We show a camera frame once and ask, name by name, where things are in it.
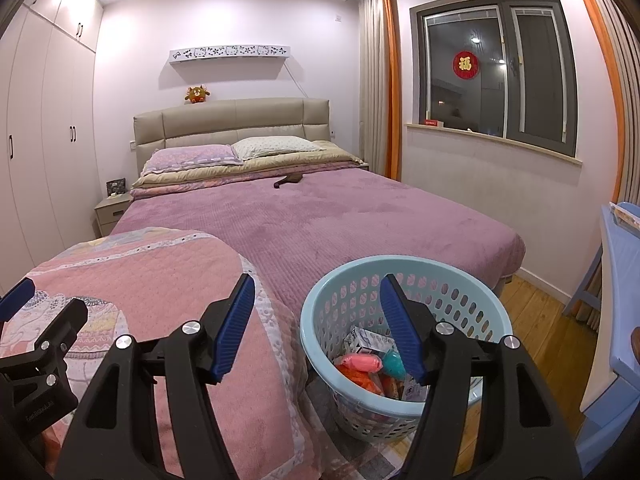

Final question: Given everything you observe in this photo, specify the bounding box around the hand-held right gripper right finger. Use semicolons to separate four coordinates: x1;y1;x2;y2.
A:
378;273;583;480

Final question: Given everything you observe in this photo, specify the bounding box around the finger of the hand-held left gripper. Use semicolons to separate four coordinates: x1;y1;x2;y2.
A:
0;276;37;323
0;297;89;433

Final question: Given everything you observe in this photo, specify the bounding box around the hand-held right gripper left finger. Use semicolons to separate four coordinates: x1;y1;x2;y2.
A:
54;272;257;480

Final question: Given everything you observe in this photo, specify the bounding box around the light blue perforated basket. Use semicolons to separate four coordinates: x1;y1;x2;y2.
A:
300;255;516;443

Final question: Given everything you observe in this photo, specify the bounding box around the teal round item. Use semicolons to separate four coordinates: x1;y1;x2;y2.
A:
382;351;410;377

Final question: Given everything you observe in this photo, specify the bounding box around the small white printed box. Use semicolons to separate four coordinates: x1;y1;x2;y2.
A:
400;374;432;403

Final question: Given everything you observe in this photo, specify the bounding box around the pink patterned quilt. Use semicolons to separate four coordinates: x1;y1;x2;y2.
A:
0;226;313;480

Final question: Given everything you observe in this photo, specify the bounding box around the purple bed blanket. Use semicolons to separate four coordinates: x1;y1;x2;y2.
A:
110;166;526;321

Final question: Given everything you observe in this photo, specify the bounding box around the beige nightstand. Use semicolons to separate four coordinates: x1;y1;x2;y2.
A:
94;192;133;238

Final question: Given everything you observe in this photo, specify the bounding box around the folded beige quilt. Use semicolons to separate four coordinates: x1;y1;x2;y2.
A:
131;141;365;191

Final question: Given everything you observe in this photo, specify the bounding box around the white wardrobe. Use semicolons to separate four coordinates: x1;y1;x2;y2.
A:
0;0;106;281

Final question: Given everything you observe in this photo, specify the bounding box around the purple pillow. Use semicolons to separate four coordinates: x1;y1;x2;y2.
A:
142;144;244;171

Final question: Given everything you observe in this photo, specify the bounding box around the white floral pillow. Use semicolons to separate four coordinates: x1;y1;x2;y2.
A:
231;136;323;162

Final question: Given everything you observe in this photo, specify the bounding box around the blue chair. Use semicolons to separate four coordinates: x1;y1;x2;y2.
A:
562;245;608;333

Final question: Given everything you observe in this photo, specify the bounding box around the beige padded headboard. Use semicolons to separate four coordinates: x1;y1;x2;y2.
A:
132;97;332;173

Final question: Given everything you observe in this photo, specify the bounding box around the light blue table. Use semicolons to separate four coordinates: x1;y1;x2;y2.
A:
575;201;640;463

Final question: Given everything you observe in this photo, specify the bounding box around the beige and orange curtain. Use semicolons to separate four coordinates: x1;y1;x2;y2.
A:
357;0;403;183
567;0;640;211

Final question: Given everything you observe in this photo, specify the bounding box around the red round window decoration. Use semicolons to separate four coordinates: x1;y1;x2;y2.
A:
452;50;480;80

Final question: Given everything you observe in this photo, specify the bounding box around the grey framed window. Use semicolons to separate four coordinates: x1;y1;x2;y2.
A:
409;0;578;157

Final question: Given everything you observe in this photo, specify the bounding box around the white decorated wall shelf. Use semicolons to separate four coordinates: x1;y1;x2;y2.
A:
169;44;292;66

